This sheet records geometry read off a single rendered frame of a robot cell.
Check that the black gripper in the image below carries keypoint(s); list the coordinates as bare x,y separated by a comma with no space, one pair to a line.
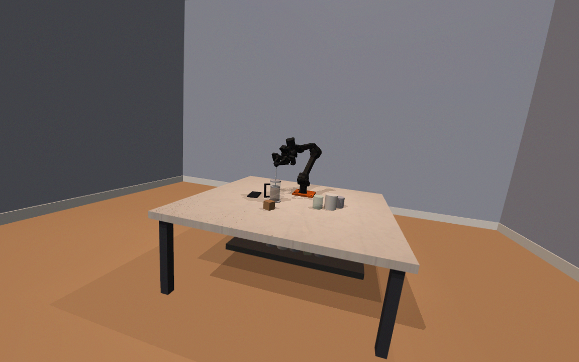
285,160

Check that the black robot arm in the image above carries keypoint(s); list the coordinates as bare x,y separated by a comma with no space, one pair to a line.
315,152

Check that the glass french press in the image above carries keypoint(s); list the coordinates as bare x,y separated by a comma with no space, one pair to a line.
274,188

